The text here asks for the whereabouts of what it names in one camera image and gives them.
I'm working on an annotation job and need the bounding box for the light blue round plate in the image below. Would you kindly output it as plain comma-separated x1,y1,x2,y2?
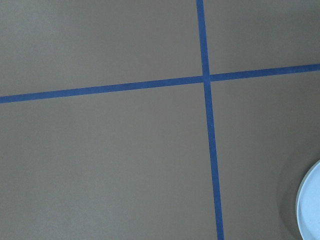
295,161,320,240

